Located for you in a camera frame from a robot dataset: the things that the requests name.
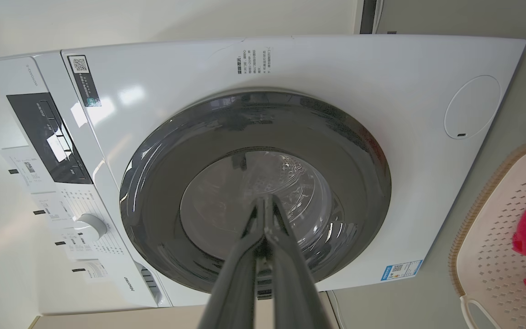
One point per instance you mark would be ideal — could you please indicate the white front-load washing machine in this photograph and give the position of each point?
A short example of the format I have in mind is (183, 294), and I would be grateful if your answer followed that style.
(336, 68)

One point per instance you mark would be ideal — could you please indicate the beige perforated laundry basket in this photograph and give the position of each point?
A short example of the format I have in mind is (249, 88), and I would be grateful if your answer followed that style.
(491, 256)

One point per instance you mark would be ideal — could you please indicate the white washer dial knob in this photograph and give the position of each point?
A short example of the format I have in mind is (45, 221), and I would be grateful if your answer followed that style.
(90, 226)

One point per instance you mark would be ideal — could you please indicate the round white filter cover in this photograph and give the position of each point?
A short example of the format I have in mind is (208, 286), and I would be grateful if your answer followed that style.
(472, 106)

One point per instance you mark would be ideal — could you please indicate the dark QR code sticker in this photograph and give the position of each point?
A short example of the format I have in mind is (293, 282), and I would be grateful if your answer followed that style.
(85, 82)

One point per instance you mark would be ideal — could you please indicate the black washer display panel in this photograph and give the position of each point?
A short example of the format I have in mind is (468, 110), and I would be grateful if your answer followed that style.
(39, 132)

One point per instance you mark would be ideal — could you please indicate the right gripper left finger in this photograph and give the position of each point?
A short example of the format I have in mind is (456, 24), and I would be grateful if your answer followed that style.
(235, 288)

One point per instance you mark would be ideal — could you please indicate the dark round washer door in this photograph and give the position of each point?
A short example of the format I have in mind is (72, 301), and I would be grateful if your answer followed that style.
(162, 183)

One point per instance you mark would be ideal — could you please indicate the blue energy label sticker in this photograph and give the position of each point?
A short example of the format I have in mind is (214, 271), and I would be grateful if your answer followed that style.
(401, 270)

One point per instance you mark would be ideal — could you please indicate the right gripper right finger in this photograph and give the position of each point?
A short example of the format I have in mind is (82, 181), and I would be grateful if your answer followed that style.
(290, 288)

